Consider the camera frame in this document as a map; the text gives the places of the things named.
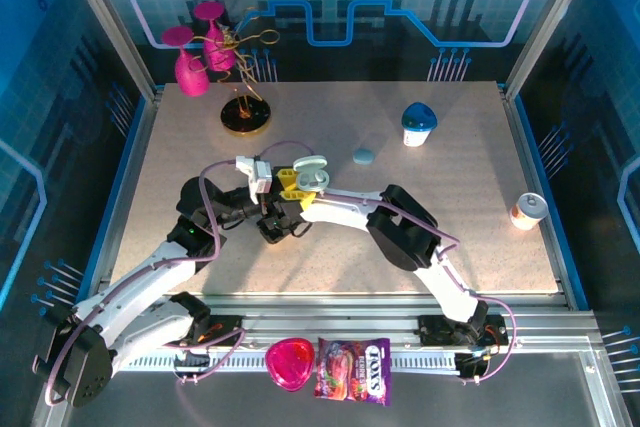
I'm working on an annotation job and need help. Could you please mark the aluminium frame rail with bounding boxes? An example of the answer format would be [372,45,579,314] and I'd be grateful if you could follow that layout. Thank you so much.
[59,294,601,353]

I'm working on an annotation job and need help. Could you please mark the pink wine glass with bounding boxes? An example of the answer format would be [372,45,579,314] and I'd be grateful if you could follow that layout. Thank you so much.
[193,0,237,73]
[160,25,211,98]

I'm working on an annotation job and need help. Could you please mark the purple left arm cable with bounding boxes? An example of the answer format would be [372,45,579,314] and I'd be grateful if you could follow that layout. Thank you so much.
[32,159,247,407]

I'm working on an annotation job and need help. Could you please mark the purple candy bag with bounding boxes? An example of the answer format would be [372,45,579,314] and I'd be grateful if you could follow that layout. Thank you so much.
[313,336,392,407]

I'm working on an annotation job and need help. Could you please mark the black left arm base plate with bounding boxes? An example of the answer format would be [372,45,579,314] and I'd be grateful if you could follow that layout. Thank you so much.
[189,314,246,348]

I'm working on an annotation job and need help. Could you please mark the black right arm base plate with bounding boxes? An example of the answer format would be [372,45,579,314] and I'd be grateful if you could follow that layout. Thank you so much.
[417,314,510,347]

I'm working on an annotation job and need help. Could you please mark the white slotted cable duct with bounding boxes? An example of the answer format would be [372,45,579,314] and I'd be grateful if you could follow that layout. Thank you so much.
[114,350,464,374]

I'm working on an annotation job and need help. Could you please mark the white cup with blue lid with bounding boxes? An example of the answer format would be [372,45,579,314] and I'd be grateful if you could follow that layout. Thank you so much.
[400,101,439,149]

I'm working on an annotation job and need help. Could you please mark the pink plastic bowl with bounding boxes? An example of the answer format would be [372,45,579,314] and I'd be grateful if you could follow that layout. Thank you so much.
[264,337,317,394]

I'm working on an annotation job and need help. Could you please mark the black connector box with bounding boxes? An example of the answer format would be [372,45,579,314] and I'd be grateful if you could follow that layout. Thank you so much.
[173,350,211,374]
[454,350,494,378]

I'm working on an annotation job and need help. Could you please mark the aluminium frame post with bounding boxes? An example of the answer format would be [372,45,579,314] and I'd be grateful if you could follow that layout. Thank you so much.
[55,0,162,101]
[503,0,602,101]

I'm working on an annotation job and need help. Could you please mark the orange drink can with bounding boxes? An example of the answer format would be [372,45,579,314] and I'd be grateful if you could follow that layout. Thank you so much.
[509,191,550,232]

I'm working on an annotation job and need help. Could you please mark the gold wire glass holder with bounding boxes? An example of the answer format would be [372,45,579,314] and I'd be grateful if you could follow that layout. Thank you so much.
[187,6,281,137]

